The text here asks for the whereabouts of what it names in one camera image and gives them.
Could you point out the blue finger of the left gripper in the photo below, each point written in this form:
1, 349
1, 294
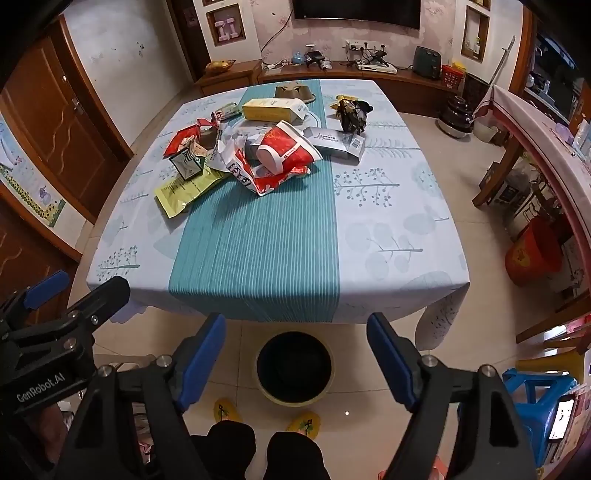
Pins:
45, 290
104, 297

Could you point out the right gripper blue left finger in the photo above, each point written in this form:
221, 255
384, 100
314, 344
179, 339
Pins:
195, 358

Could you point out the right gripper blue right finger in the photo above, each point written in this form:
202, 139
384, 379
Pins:
398, 360

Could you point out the yellow foil packet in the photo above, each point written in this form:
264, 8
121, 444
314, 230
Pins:
176, 194

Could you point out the green black printed packet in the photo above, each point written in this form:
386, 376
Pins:
187, 163

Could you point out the red snack wrapper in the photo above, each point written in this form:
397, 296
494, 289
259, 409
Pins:
203, 131

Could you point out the red white paper cup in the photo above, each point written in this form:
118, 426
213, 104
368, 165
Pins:
284, 148

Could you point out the grey silver foil pouch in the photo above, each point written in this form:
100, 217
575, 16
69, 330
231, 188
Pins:
335, 143

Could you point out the small green white wrapper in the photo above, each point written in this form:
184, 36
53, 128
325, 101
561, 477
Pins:
226, 112

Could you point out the yellow rectangular carton box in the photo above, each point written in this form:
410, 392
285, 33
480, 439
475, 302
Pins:
275, 110

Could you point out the brown pulp cup carrier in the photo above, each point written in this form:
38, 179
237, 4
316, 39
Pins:
295, 90

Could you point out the round yellow trash bin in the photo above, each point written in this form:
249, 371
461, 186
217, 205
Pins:
294, 369

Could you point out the left yellow slipper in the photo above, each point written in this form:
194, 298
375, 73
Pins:
225, 410

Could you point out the yellow slipper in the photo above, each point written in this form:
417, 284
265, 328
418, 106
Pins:
307, 423
225, 410

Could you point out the right yellow slipper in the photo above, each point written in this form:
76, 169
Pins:
307, 423

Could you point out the patterned teal white tablecloth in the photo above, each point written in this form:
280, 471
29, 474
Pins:
346, 241

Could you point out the blue plastic stool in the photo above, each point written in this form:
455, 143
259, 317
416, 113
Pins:
544, 404

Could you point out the red plastic bucket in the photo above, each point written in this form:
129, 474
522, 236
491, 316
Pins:
536, 254

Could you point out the brown wooden door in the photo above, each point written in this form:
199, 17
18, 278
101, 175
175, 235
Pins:
56, 114

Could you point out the white red plastic bag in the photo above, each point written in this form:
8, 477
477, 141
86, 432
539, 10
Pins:
229, 155

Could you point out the black rice cooker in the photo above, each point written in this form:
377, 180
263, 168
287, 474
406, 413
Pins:
456, 120

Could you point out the red basket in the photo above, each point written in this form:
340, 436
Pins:
452, 77

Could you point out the black wall television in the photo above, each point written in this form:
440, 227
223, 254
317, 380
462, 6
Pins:
406, 13

